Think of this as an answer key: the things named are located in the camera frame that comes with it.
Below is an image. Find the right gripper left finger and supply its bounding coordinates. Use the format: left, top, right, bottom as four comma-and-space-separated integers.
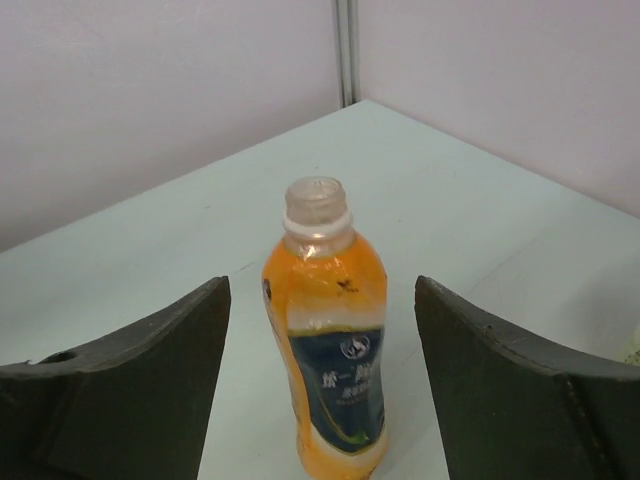
1, 277, 231, 479

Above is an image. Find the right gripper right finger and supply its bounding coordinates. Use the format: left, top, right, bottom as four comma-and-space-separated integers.
415, 276, 639, 479

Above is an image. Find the orange milk tea bottle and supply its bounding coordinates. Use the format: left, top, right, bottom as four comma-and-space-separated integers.
261, 177, 388, 479

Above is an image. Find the green label tea bottle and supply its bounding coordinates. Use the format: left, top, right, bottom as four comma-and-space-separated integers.
615, 326, 640, 366

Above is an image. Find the left aluminium corner post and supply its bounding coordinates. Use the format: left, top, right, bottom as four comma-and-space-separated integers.
332, 0, 361, 108

